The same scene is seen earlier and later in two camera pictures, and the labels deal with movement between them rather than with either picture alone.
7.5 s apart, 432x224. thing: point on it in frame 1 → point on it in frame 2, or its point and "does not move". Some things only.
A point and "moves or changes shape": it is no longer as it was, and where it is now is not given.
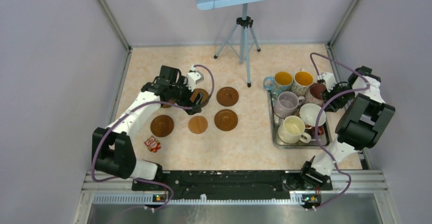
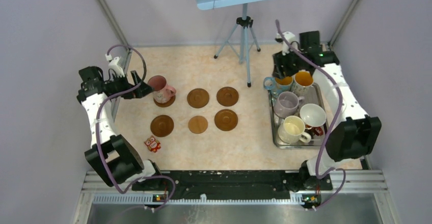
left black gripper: x=187 y=103 → x=142 y=90
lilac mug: x=287 y=104 does not move
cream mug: x=292 y=131 does not move
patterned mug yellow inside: x=302 y=81 does not move
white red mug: x=308 y=114 does not move
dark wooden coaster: x=167 y=105 moves or changes shape
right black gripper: x=333 y=106 → x=280 y=69
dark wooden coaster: x=227 y=96 does not move
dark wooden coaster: x=162 y=126 does not move
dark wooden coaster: x=225 y=120 does not move
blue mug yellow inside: x=281 y=82 does not move
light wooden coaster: x=197 y=124 does not move
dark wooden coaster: x=205 y=96 moves or changes shape
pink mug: x=315 y=94 moves or changes shape
